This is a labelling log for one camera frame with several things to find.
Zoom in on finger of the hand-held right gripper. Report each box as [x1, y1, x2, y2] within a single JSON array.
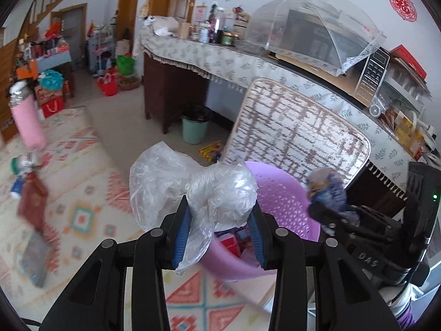
[[308, 205, 357, 246], [351, 204, 404, 236]]

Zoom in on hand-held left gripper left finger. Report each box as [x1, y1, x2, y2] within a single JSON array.
[[39, 195, 192, 331]]

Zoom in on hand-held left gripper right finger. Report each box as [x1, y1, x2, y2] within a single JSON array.
[[249, 204, 402, 331]]

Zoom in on blue wrapper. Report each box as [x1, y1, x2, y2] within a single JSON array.
[[305, 167, 361, 225]]

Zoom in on purple plastic basket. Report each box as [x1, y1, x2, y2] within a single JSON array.
[[201, 161, 322, 281]]

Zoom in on clear plastic bag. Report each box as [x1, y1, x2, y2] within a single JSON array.
[[129, 141, 259, 276]]

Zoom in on person's right forearm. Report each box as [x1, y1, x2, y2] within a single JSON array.
[[388, 281, 431, 328]]

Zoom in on yellow gift box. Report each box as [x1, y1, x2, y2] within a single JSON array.
[[393, 117, 424, 153]]

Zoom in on yellow packet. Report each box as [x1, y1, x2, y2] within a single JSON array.
[[200, 140, 224, 162]]

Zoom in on chair with brown patterned cover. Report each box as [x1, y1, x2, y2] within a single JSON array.
[[220, 78, 372, 188]]

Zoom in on patterned tablecloth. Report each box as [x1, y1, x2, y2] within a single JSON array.
[[0, 105, 276, 331]]

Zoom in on teal plant pot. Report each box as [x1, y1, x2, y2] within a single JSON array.
[[181, 105, 214, 145]]

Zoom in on dark wooden sideboard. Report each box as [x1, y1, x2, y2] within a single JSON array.
[[143, 55, 211, 135]]

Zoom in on silver microwave oven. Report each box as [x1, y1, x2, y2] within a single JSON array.
[[272, 7, 391, 108]]

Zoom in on small grey white box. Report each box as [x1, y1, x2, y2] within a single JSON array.
[[22, 231, 52, 288]]

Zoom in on small dark red box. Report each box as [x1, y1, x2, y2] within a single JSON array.
[[17, 172, 49, 231]]

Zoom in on flat red gift box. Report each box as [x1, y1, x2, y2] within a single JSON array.
[[389, 44, 428, 80]]

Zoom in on white drink can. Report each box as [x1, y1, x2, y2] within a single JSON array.
[[20, 154, 40, 176]]

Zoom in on blue white carton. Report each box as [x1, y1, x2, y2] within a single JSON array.
[[10, 177, 25, 199]]

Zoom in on green plastic bag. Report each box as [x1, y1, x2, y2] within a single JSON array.
[[116, 54, 136, 76]]

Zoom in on leaf print sideboard cloth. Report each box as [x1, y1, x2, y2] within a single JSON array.
[[141, 26, 428, 195]]

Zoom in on red gift bag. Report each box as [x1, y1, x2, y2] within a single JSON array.
[[41, 97, 66, 118]]

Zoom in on pink sleeved bottle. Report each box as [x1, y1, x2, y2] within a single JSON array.
[[9, 83, 47, 150]]

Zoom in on mesh food cover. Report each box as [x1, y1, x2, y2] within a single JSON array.
[[243, 0, 387, 76]]

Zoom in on teal plastic bag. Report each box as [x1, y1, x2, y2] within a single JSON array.
[[39, 70, 64, 90]]

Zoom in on group of bottles and jars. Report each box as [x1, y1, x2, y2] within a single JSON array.
[[188, 2, 250, 47]]

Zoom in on blue gingham covered table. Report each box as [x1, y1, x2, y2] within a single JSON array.
[[34, 46, 73, 73]]

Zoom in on wooden door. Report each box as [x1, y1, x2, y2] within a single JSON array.
[[117, 0, 154, 42]]

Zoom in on wooden staircase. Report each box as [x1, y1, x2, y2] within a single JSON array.
[[0, 0, 73, 47]]

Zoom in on metal wire rack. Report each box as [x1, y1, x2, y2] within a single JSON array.
[[86, 24, 116, 74]]

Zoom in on red paper wall decoration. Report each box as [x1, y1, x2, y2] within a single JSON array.
[[388, 0, 417, 23]]

